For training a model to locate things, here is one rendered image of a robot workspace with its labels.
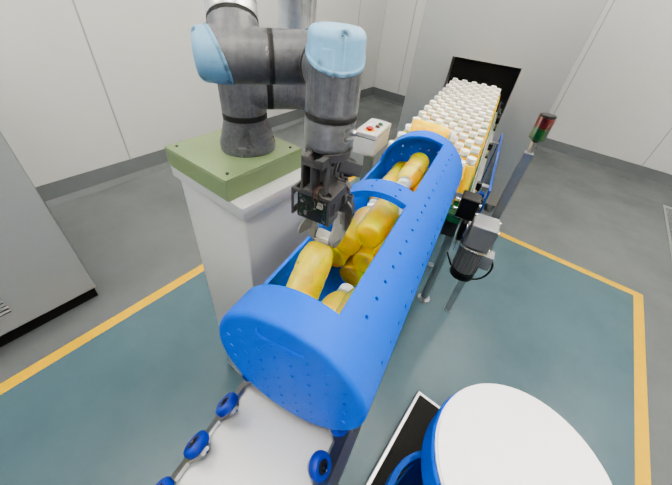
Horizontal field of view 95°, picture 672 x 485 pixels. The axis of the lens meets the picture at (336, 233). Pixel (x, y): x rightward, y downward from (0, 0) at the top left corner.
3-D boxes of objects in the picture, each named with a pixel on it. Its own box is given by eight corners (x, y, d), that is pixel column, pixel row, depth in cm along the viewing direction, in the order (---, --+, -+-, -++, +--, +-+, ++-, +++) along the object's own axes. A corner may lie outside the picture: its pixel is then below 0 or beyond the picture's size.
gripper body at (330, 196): (289, 215, 53) (289, 149, 45) (314, 193, 59) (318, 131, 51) (329, 231, 51) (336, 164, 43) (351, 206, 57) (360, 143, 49)
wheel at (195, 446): (185, 455, 50) (194, 463, 51) (206, 428, 54) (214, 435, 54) (177, 452, 53) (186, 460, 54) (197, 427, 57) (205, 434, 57)
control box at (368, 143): (351, 152, 140) (354, 129, 134) (368, 137, 155) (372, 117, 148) (372, 158, 137) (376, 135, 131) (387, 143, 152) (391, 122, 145)
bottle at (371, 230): (347, 238, 75) (375, 202, 88) (372, 255, 74) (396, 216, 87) (359, 219, 70) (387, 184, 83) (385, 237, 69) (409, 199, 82)
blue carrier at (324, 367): (233, 381, 65) (199, 287, 47) (380, 193, 127) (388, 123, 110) (359, 454, 55) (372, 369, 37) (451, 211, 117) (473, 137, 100)
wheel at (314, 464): (302, 471, 51) (311, 474, 50) (316, 443, 54) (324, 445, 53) (316, 486, 53) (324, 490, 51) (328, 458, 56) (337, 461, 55)
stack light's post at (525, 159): (443, 309, 202) (524, 152, 132) (444, 305, 205) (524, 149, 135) (449, 312, 201) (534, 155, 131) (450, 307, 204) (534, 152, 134)
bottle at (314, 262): (297, 322, 65) (331, 240, 66) (310, 336, 59) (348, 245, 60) (266, 314, 61) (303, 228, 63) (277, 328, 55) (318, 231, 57)
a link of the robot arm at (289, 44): (268, 21, 49) (273, 32, 41) (337, 25, 51) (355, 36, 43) (271, 75, 54) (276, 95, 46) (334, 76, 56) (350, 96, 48)
